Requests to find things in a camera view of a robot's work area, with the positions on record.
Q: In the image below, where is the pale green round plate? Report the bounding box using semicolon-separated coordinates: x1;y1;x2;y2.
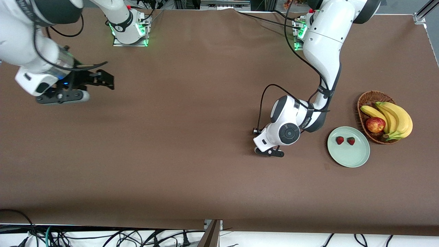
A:
327;126;371;168

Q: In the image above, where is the large table cover sheet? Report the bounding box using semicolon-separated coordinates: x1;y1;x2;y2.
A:
0;6;439;236

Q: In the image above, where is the silver equipment rack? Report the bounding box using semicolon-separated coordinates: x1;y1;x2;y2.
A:
200;0;251;11

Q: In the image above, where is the brown wicker basket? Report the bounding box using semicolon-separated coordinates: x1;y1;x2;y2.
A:
357;91;402;145

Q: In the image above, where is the red yellow apple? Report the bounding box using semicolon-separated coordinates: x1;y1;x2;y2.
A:
365;117;386;133

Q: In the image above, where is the yellow banana bunch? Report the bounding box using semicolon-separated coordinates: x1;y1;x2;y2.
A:
360;102;413;141

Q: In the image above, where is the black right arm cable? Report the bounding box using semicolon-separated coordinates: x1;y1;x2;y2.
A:
33;12;108;71

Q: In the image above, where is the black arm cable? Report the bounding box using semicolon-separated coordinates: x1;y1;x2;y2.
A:
33;12;108;71
253;0;335;135

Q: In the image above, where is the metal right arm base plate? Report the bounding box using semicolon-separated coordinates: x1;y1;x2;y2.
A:
112;34;149;47

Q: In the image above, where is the black floor cable loop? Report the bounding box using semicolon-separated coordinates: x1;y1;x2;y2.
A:
0;209;39;247

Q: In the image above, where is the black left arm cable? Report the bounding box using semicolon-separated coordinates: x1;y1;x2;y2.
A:
253;0;335;135

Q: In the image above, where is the black cable on table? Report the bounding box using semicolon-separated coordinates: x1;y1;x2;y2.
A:
235;10;302;31
271;9;297;22

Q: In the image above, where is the silver table edge bracket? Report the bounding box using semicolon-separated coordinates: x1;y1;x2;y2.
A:
203;219;223;230

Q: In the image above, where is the brown table post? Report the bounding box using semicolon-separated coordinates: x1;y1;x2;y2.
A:
198;220;222;247

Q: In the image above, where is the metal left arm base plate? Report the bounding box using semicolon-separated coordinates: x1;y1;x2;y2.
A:
293;19;309;51

